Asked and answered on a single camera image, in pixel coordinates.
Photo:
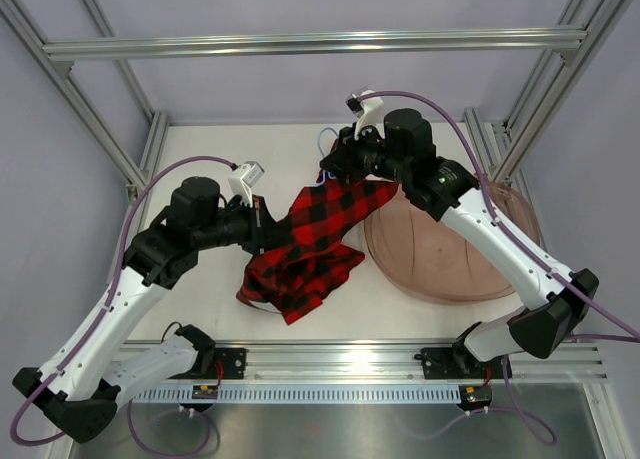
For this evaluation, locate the red black plaid shirt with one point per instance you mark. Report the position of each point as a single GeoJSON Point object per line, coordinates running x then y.
{"type": "Point", "coordinates": [295, 278]}

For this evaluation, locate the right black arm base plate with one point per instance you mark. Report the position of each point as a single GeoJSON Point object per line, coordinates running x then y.
{"type": "Point", "coordinates": [444, 363]}

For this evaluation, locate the right aluminium frame posts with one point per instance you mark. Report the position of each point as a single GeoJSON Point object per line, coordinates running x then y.
{"type": "Point", "coordinates": [503, 145]}

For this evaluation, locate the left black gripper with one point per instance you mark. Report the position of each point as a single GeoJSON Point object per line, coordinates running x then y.
{"type": "Point", "coordinates": [265, 233]}

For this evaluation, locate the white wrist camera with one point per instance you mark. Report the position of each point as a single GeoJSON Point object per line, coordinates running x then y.
{"type": "Point", "coordinates": [243, 179]}
{"type": "Point", "coordinates": [368, 110]}

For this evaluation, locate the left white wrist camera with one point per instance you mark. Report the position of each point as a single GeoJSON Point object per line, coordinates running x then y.
{"type": "Point", "coordinates": [243, 179]}

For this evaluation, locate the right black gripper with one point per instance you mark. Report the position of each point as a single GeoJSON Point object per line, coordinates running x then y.
{"type": "Point", "coordinates": [343, 161]}

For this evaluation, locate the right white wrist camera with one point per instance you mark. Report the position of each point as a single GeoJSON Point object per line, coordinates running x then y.
{"type": "Point", "coordinates": [368, 110]}

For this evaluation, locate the pink translucent plastic basin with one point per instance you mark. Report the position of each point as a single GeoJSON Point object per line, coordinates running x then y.
{"type": "Point", "coordinates": [428, 261]}

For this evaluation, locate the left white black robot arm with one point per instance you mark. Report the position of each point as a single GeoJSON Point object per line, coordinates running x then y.
{"type": "Point", "coordinates": [80, 389]}

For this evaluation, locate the light blue wire hanger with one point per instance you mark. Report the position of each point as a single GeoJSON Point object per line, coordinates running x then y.
{"type": "Point", "coordinates": [324, 148]}

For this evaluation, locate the left aluminium frame posts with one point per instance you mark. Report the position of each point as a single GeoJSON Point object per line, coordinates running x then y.
{"type": "Point", "coordinates": [16, 16]}

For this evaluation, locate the aluminium frame posts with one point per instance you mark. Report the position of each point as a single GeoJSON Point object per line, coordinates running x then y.
{"type": "Point", "coordinates": [503, 145]}
{"type": "Point", "coordinates": [16, 16]}

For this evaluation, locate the front aluminium rail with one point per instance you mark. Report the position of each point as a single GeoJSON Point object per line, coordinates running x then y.
{"type": "Point", "coordinates": [393, 362]}

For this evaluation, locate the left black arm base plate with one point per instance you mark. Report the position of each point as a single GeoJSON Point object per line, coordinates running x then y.
{"type": "Point", "coordinates": [229, 361]}

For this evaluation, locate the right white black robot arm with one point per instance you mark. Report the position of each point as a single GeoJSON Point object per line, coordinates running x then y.
{"type": "Point", "coordinates": [554, 298]}

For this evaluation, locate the white slotted cable duct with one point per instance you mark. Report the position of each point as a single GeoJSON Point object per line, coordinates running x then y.
{"type": "Point", "coordinates": [235, 392]}

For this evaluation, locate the aluminium frame top crossbar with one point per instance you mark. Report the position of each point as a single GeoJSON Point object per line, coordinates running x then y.
{"type": "Point", "coordinates": [354, 42]}

